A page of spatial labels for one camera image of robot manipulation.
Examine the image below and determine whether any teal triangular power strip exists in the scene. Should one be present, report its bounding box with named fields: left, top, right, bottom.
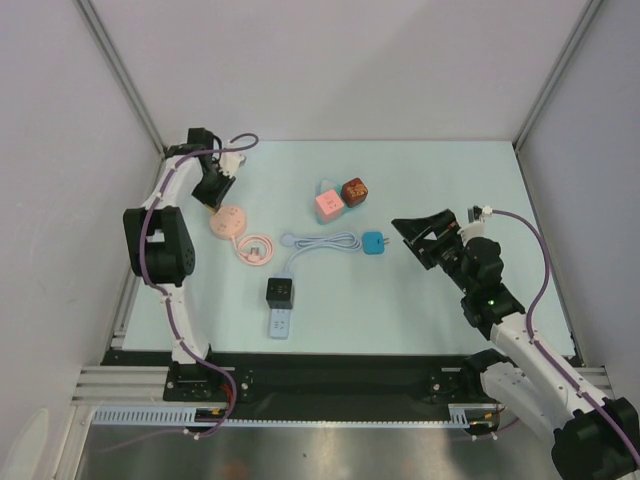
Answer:
left=313, top=177, right=369, bottom=224

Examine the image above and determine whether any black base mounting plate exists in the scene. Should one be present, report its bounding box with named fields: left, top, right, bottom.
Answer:
left=163, top=353, right=500, bottom=419

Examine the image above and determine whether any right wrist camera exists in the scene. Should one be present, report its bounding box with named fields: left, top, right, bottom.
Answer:
left=458, top=205, right=493, bottom=245

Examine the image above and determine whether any pink cube socket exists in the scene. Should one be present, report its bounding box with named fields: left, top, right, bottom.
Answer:
left=314, top=189, right=345, bottom=224

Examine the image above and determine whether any light blue coiled power cable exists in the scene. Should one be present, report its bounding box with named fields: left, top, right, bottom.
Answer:
left=279, top=231, right=364, bottom=279

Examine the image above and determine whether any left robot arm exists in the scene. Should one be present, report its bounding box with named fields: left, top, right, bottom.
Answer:
left=123, top=128, right=235, bottom=401

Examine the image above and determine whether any blue flat plug adapter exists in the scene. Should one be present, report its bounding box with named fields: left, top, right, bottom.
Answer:
left=361, top=231, right=389, bottom=256

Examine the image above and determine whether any pink round power strip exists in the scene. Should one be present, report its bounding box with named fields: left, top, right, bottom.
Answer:
left=209, top=205, right=247, bottom=241

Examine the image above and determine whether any dark red cube socket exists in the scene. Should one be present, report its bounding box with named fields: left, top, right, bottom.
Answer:
left=340, top=177, right=369, bottom=208

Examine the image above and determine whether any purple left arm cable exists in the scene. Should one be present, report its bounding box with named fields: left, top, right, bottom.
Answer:
left=97, top=132, right=260, bottom=454

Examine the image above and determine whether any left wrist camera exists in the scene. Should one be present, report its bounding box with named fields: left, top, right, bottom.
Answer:
left=219, top=152, right=246, bottom=178

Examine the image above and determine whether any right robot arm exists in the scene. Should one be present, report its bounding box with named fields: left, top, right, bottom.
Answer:
left=391, top=206, right=639, bottom=479

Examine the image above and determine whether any black cube socket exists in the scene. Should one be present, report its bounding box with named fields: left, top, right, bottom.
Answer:
left=265, top=277, right=294, bottom=310

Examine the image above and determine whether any light blue power strip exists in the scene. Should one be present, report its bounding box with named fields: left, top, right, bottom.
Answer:
left=268, top=272, right=293, bottom=340

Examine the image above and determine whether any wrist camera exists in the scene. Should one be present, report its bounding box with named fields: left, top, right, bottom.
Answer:
left=458, top=205, right=493, bottom=245
left=219, top=152, right=246, bottom=178

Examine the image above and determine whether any pink coiled cable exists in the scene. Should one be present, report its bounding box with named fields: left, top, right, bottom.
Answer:
left=229, top=232, right=275, bottom=265

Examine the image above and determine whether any white slotted cable duct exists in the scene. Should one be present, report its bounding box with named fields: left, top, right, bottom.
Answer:
left=92, top=403, right=497, bottom=429

